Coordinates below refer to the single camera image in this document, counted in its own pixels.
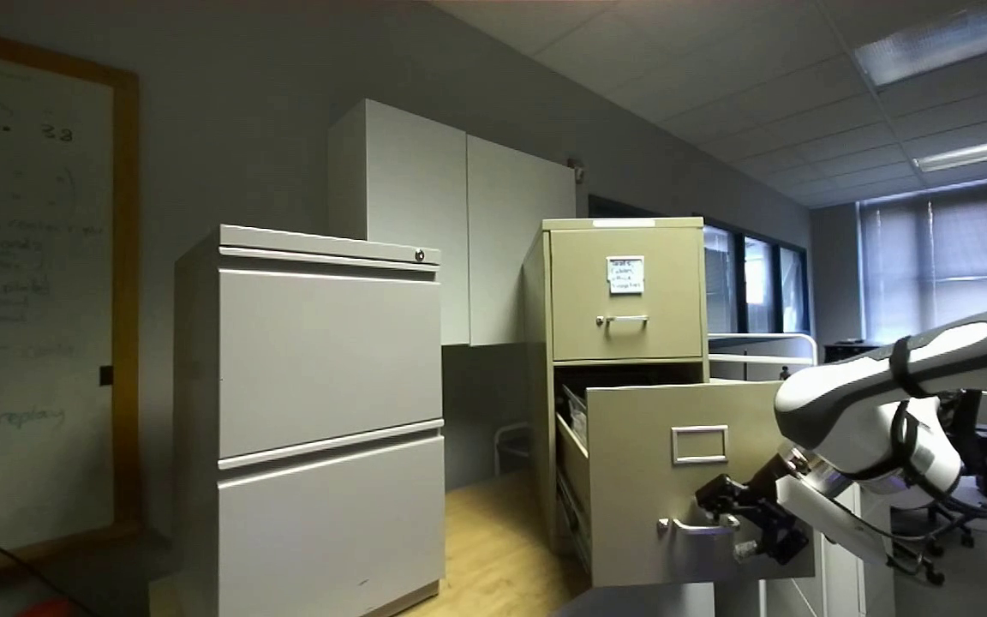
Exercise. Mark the large ceiling light panel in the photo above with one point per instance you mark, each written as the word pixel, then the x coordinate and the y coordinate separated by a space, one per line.
pixel 950 41

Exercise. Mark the grey window blinds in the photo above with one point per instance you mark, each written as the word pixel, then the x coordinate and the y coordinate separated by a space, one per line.
pixel 950 263

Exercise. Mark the narrow ceiling light strip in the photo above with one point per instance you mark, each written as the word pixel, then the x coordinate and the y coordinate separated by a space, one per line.
pixel 977 151

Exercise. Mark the wood-framed whiteboard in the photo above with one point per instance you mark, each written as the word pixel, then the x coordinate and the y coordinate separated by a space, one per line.
pixel 26 285

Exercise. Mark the white wall cabinet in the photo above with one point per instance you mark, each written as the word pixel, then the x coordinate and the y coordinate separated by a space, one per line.
pixel 447 218

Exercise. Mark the dark interior window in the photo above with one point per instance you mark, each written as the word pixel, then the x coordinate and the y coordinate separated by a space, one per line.
pixel 756 279

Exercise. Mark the beige file cabinet housing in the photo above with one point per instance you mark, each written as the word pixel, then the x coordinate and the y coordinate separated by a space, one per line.
pixel 535 344

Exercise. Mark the white paper label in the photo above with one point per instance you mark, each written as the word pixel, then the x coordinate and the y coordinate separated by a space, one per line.
pixel 624 276

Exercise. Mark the beige drawer with paper label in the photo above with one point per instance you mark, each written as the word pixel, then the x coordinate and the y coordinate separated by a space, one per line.
pixel 667 328

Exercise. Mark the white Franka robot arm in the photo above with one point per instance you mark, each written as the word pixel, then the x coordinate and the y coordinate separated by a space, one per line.
pixel 857 399

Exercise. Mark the white tube frame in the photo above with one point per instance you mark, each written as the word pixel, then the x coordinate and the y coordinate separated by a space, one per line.
pixel 762 342

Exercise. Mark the black swivel chair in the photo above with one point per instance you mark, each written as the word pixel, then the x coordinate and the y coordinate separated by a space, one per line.
pixel 957 527

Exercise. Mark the grey two-drawer file cabinet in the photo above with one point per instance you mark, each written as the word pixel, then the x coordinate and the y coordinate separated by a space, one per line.
pixel 323 354

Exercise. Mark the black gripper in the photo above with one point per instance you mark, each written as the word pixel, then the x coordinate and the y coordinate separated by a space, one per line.
pixel 775 508

